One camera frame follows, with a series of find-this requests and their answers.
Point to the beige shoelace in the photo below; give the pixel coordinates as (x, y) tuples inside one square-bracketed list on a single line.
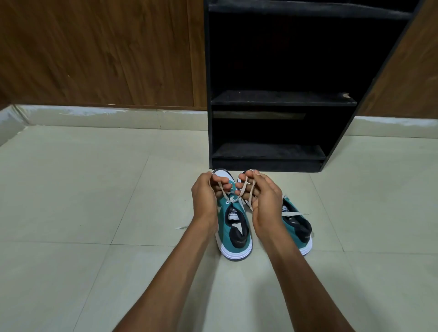
[(252, 198)]

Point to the black wooden shoe rack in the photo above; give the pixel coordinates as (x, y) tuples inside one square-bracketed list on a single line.
[(273, 61)]

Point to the person's left forearm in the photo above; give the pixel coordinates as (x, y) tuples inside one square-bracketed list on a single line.
[(171, 273)]

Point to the person's right forearm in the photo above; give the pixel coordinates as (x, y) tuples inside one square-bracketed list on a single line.
[(301, 284)]

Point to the person's right thumb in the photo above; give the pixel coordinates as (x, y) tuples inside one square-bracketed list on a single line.
[(247, 175)]

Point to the white shoelace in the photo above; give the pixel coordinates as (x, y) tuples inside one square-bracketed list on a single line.
[(294, 214)]

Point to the black shoe rack shelf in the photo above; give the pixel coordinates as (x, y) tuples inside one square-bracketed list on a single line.
[(280, 98), (308, 10), (267, 152)]

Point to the person's left thumb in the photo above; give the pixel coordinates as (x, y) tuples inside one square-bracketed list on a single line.
[(221, 178)]

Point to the teal and white sneaker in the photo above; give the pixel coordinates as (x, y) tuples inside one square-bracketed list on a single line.
[(236, 236), (297, 229)]

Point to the person's left hand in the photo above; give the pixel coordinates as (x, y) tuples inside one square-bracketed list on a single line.
[(204, 200)]

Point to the person's right hand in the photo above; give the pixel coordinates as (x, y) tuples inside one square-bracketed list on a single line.
[(267, 205)]

